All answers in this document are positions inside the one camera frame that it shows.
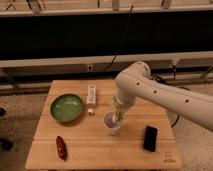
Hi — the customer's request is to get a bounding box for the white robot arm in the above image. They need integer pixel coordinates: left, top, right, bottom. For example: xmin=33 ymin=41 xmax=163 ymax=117
xmin=114 ymin=62 xmax=213 ymax=132

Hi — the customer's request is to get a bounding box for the black rectangular box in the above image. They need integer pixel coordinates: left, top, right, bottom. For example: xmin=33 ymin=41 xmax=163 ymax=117
xmin=143 ymin=126 xmax=158 ymax=152

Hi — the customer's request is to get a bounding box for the white ceramic cup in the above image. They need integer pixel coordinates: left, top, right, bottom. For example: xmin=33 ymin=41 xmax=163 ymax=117
xmin=103 ymin=112 xmax=121 ymax=136

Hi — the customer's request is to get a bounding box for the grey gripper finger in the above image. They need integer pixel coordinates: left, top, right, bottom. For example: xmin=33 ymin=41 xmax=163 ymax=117
xmin=112 ymin=114 xmax=118 ymax=123
xmin=120 ymin=115 xmax=125 ymax=123

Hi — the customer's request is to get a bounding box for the white power strip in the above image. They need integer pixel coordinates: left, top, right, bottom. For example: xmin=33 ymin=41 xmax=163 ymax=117
xmin=86 ymin=84 xmax=96 ymax=115

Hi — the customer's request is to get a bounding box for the dark red chili pepper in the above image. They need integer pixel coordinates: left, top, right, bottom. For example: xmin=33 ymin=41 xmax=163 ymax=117
xmin=56 ymin=136 xmax=67 ymax=160

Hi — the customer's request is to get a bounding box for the wooden table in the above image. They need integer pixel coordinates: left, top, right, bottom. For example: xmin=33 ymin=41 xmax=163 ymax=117
xmin=25 ymin=80 xmax=181 ymax=170

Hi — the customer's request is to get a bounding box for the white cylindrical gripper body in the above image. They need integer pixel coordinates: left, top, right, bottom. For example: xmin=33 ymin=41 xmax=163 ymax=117
xmin=113 ymin=94 xmax=134 ymax=118

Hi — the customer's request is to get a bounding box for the black hanging cable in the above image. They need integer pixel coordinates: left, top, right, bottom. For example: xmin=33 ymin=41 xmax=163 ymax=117
xmin=102 ymin=4 xmax=135 ymax=72

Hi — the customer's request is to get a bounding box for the green ceramic bowl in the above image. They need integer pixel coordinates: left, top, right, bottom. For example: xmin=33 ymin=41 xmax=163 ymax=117
xmin=50 ymin=94 xmax=84 ymax=123

